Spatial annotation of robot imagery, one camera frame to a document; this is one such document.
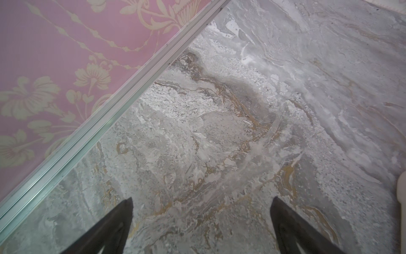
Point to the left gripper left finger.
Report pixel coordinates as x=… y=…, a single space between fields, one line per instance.
x=108 y=235

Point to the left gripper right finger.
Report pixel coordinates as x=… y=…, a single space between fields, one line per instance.
x=295 y=235

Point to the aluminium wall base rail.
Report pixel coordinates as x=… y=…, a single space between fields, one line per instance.
x=18 y=205

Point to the white plastic bin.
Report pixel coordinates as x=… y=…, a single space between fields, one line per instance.
x=400 y=8

